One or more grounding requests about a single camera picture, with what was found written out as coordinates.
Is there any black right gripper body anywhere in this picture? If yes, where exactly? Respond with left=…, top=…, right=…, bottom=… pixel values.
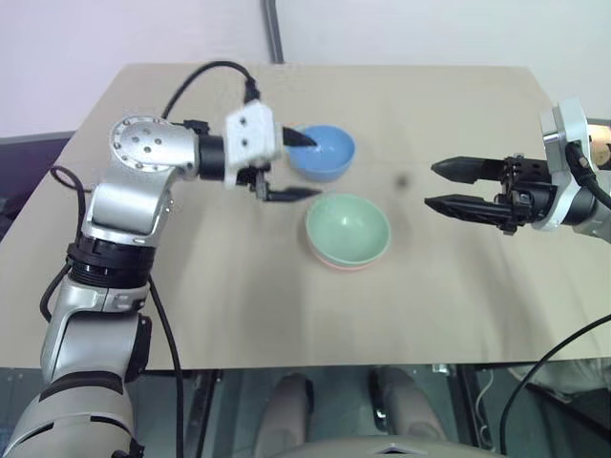
left=495, top=154, right=558, bottom=236

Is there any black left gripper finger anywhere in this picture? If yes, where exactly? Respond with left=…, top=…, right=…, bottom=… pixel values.
left=264, top=186, right=324, bottom=204
left=281, top=124, right=320, bottom=149

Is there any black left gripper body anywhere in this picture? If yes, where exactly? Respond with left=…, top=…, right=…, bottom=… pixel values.
left=236, top=160, right=274, bottom=202

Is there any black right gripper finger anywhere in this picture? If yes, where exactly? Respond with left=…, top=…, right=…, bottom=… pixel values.
left=424, top=194, right=516, bottom=233
left=430, top=156, right=508, bottom=186

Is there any blue bowl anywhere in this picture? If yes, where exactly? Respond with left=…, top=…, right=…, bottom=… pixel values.
left=284, top=124, right=357, bottom=184

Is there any green bowl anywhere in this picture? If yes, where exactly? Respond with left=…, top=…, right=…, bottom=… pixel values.
left=305, top=192, right=392, bottom=268

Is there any pink bowl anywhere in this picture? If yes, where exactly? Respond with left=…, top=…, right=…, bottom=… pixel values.
left=307, top=237, right=389, bottom=275

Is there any tan round object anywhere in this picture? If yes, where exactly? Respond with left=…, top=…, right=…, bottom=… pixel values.
left=588, top=124, right=611, bottom=172

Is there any grey metal pole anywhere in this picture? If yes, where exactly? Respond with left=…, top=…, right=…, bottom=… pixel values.
left=261, top=0, right=285, bottom=64

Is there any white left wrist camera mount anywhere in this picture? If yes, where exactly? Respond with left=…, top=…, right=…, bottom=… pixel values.
left=223, top=100, right=284, bottom=190

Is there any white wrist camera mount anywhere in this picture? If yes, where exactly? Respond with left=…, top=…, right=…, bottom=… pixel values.
left=537, top=96, right=603, bottom=234
left=223, top=100, right=284, bottom=190

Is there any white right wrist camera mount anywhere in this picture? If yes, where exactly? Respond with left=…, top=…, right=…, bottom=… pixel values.
left=537, top=96, right=603, bottom=234

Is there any thin white cable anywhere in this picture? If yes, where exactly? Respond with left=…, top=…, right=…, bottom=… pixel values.
left=475, top=369, right=495, bottom=450

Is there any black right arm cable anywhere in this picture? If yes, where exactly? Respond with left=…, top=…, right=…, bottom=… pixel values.
left=499, top=141, right=611, bottom=458

